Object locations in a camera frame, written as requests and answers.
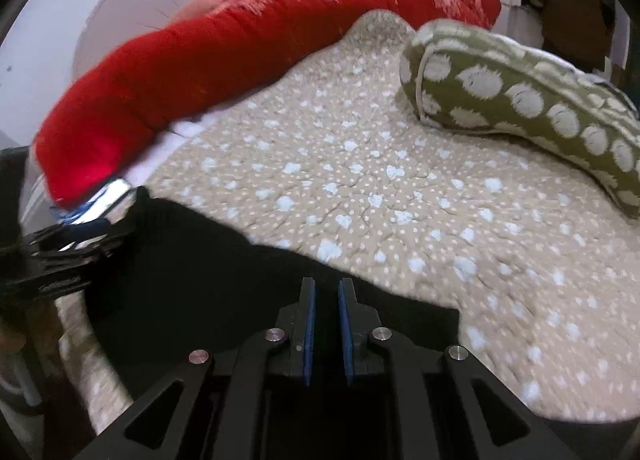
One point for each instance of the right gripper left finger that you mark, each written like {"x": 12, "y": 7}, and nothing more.
{"x": 210, "y": 406}

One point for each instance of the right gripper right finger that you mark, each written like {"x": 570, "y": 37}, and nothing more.
{"x": 413, "y": 403}

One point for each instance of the black pants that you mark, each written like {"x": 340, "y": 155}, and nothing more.
{"x": 179, "y": 281}

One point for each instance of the beige dotted quilt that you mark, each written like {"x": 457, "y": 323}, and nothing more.
{"x": 331, "y": 162}

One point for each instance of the red quilted blanket roll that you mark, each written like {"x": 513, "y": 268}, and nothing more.
{"x": 110, "y": 115}

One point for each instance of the green hedgehog print pillow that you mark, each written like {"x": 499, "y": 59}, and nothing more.
{"x": 462, "y": 78}

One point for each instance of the person in brown jacket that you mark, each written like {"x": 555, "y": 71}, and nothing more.
{"x": 578, "y": 31}

